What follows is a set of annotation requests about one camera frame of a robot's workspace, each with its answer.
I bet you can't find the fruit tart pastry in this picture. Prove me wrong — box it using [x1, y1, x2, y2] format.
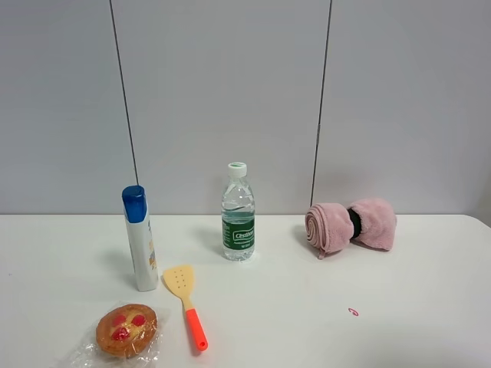
[58, 303, 169, 367]

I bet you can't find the clear water bottle green label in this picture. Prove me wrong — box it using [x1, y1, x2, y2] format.
[221, 162, 255, 261]

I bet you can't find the white blue-capped shampoo bottle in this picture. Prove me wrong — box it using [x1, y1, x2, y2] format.
[121, 186, 159, 292]

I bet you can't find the rolled pink towel black band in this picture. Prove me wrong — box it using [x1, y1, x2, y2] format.
[305, 198, 397, 259]

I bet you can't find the yellow spatula orange handle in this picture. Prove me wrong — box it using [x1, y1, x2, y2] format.
[163, 264, 208, 352]

